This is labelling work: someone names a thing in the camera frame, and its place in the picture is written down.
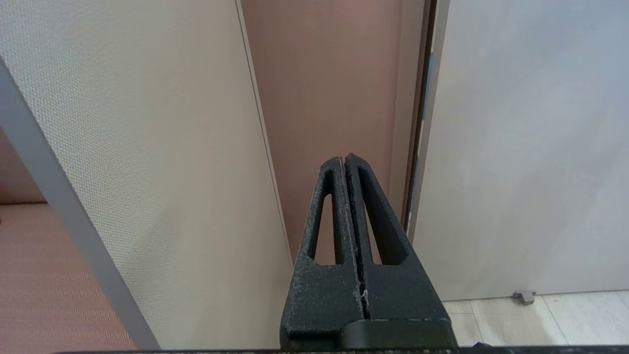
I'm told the beige cabinet panel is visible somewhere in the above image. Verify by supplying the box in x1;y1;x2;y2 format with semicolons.
0;0;295;351

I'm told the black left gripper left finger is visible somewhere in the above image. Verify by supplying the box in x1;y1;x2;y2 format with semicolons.
280;156;365;350

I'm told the white door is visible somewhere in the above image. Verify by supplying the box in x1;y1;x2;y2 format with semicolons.
407;0;629;302

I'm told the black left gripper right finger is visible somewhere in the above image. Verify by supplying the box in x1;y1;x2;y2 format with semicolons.
345;153;458;350

